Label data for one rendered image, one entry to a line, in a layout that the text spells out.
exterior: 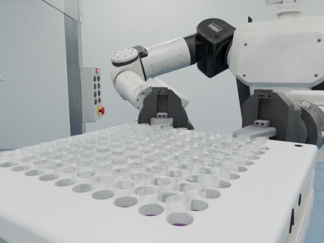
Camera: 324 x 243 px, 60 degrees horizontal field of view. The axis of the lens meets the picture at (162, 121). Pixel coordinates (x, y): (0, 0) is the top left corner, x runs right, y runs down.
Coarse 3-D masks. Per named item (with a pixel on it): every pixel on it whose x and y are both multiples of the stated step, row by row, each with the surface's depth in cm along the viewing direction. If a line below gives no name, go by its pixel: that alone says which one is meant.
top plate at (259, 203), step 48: (288, 144) 28; (0, 192) 17; (48, 192) 17; (240, 192) 17; (288, 192) 17; (48, 240) 13; (96, 240) 12; (144, 240) 12; (192, 240) 12; (240, 240) 12
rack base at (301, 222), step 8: (312, 192) 28; (304, 200) 26; (312, 200) 28; (304, 208) 24; (312, 208) 29; (296, 216) 23; (304, 216) 23; (296, 224) 22; (304, 224) 23; (296, 232) 21; (304, 232) 23; (0, 240) 20; (288, 240) 20; (296, 240) 20
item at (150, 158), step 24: (72, 144) 25; (96, 144) 26; (120, 144) 25; (144, 144) 25; (168, 144) 26; (192, 144) 25; (216, 144) 25; (240, 144) 26; (96, 168) 18; (120, 168) 18; (144, 168) 19; (168, 168) 18; (192, 168) 18; (168, 192) 16
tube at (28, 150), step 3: (24, 147) 24; (27, 147) 24; (30, 147) 24; (33, 147) 24; (21, 150) 23; (24, 150) 23; (27, 150) 23; (30, 150) 23; (21, 153) 23; (24, 153) 23; (27, 153) 23; (30, 153) 23; (30, 156) 23
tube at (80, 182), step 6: (72, 174) 18; (78, 174) 18; (84, 174) 18; (90, 174) 17; (72, 180) 17; (78, 180) 17; (84, 180) 17; (72, 186) 17; (78, 186) 17; (84, 186) 17; (90, 186) 17; (78, 192) 17
